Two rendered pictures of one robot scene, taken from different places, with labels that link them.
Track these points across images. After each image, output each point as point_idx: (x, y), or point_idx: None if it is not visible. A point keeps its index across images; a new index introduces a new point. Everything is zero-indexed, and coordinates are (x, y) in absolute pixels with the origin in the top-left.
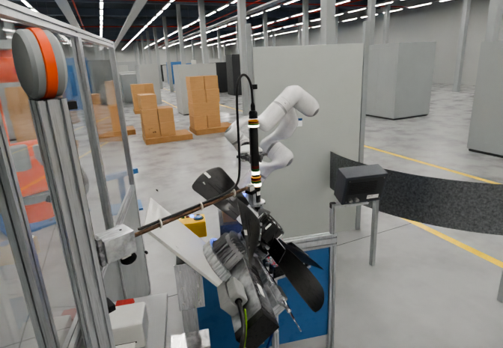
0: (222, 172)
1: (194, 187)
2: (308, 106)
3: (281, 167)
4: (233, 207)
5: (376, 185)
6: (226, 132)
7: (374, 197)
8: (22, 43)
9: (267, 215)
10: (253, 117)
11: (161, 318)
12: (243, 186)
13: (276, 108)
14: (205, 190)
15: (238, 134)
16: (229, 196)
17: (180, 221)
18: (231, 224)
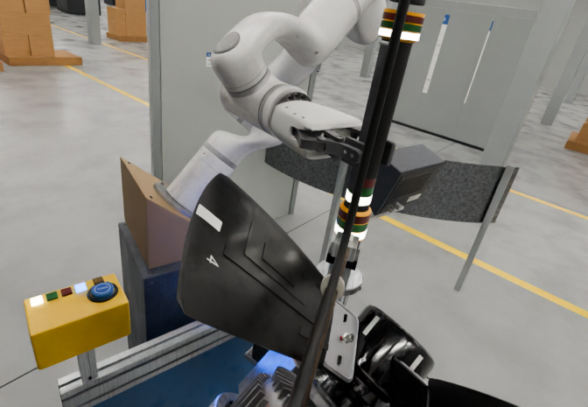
0: (240, 193)
1: (187, 301)
2: (375, 18)
3: (270, 146)
4: (311, 325)
5: (426, 180)
6: (224, 55)
7: (414, 199)
8: None
9: (403, 330)
10: (420, 0)
11: None
12: (191, 187)
13: (346, 5)
14: (226, 295)
15: (394, 59)
16: (332, 311)
17: (45, 312)
18: (170, 271)
